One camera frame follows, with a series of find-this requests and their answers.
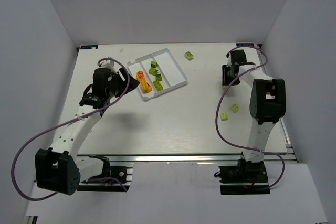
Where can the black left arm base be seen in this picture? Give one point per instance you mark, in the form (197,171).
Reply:
(98,174)

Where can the aluminium table frame rail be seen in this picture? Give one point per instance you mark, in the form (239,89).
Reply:
(174,158)

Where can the yellow round butterfly lego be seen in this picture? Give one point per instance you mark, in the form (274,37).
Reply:
(140,76)

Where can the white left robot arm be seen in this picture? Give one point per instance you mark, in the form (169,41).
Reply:
(56,167)

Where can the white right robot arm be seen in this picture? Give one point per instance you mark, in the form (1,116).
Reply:
(267,101)

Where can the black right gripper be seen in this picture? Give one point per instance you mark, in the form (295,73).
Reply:
(227,76)

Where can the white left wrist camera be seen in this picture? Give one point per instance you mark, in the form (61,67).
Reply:
(106,63)

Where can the blue label right corner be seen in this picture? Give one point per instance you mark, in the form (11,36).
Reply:
(246,44)

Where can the yellow 2x4 lego brick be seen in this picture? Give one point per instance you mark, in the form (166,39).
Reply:
(144,84)

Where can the green 2x2 lego upturned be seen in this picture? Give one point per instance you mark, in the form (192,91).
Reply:
(158,77)

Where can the yellow sloped printed lego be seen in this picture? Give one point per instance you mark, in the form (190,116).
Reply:
(148,90)

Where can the blue label corner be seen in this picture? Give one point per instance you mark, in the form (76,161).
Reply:
(88,47)
(246,44)

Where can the white three-compartment tray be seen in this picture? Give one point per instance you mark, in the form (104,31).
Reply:
(158,73)

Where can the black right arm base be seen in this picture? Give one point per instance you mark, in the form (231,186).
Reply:
(245,178)

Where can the green 2x2 lego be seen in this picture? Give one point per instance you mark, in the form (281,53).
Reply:
(153,64)
(223,116)
(234,108)

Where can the green 2x4 lego brick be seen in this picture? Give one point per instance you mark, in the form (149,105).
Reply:
(157,84)

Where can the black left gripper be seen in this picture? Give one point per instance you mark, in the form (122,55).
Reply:
(124,83)

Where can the blue label left corner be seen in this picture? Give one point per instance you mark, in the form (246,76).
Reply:
(88,47)

